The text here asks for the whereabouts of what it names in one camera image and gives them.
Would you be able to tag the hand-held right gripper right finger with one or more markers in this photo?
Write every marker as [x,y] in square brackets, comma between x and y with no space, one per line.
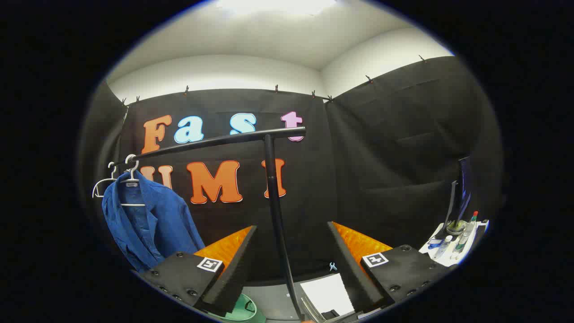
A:
[350,269]

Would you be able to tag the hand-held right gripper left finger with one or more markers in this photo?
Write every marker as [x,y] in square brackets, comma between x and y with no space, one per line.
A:
[237,269]

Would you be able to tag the small white bottle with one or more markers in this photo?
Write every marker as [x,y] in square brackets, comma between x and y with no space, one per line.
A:
[444,246]

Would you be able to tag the white clothes hanger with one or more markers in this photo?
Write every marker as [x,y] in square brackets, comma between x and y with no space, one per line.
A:
[132,179]
[102,184]

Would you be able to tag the black backdrop cloth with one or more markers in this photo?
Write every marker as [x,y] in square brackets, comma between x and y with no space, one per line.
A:
[381,157]

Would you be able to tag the green laundry hamper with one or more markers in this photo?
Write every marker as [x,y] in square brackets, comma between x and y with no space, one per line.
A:
[244,310]

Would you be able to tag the black clothes rack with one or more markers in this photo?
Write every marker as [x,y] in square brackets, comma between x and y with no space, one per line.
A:
[274,197]

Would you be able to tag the red-capped spray bottle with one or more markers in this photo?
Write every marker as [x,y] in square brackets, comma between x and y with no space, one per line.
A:
[466,233]

